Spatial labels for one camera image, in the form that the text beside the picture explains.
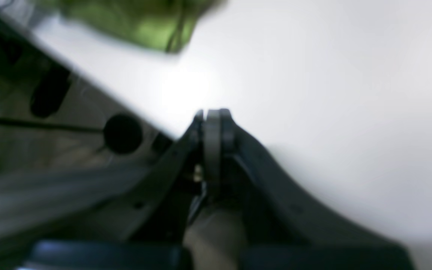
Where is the black power adapter box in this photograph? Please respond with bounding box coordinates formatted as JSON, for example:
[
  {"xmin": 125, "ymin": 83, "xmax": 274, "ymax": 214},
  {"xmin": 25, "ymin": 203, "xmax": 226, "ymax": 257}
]
[{"xmin": 30, "ymin": 64, "xmax": 71, "ymax": 118}]

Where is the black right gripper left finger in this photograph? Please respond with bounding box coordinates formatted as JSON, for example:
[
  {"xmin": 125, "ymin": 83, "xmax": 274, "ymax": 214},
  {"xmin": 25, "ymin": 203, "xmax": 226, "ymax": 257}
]
[{"xmin": 190, "ymin": 109, "xmax": 222, "ymax": 198}]

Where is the green t-shirt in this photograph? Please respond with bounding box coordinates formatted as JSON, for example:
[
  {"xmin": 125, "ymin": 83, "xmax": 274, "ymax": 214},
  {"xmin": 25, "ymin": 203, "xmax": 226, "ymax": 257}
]
[{"xmin": 34, "ymin": 0, "xmax": 223, "ymax": 54}]

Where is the black round base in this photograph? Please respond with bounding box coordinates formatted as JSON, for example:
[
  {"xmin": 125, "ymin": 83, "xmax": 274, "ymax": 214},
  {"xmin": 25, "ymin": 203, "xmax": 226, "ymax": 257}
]
[{"xmin": 103, "ymin": 114, "xmax": 143, "ymax": 155}]

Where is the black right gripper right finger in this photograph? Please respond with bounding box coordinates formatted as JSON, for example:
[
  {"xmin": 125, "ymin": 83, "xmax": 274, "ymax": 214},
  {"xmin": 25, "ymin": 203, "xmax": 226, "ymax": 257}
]
[{"xmin": 219, "ymin": 109, "xmax": 237, "ymax": 195}]

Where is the black cable bundle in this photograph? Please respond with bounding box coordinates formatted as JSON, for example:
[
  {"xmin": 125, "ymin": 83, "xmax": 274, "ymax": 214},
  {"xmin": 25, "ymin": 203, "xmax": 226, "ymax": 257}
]
[{"xmin": 0, "ymin": 114, "xmax": 106, "ymax": 134}]

